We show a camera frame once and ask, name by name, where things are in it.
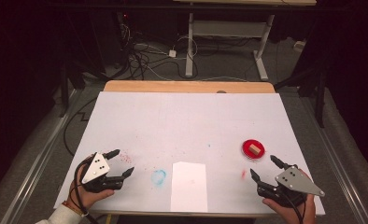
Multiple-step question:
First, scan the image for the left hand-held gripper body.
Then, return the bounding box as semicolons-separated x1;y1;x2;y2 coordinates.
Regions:
78;151;125;194

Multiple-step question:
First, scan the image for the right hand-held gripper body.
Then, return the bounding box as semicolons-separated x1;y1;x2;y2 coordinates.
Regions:
256;164;326;209

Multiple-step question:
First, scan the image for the round red ink pad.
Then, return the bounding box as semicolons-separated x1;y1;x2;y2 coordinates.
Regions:
241;138;266;161

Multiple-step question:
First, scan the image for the white paper sheet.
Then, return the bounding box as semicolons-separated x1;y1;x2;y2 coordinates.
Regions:
169;161;209;214

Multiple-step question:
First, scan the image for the person's left hand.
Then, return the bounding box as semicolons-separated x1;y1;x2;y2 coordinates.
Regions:
67;155;116;213

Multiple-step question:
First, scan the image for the person's right hand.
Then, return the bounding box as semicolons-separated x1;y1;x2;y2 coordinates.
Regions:
262;169;317;224

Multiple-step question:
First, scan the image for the large white board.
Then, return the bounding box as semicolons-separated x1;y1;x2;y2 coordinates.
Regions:
53;91;327;217

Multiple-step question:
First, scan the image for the black stand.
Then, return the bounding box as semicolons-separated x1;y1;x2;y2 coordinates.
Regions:
274;59;329;129
58;57;88;119

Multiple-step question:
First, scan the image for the wooden table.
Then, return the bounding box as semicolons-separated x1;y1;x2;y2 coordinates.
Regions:
90;79;287;224

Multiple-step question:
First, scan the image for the black equipment cabinet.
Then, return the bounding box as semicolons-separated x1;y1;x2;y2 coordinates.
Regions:
87;10;129;71

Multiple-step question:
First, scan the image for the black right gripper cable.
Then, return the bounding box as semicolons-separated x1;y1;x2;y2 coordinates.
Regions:
278;186;307;224

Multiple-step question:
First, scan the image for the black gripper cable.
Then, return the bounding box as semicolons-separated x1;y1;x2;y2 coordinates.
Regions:
73;157;102;224
278;186;307;224

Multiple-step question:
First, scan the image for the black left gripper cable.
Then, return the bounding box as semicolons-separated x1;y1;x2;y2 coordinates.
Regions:
73;157;102;224

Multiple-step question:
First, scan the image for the orange and white bracelet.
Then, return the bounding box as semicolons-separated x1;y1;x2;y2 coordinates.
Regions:
61;201;90;218

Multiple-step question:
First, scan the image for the metal floor rail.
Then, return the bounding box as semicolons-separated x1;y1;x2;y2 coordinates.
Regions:
0;89;84;224
299;96;368;224

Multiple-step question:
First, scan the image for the black floor cable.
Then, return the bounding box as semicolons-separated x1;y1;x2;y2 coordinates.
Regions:
63;97;98;157

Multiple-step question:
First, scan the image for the tangle of black floor cables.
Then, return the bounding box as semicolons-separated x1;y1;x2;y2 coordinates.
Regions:
118;22;202;81

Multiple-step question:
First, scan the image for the white metal table frame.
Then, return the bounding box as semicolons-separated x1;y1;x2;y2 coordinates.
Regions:
172;0;318;82

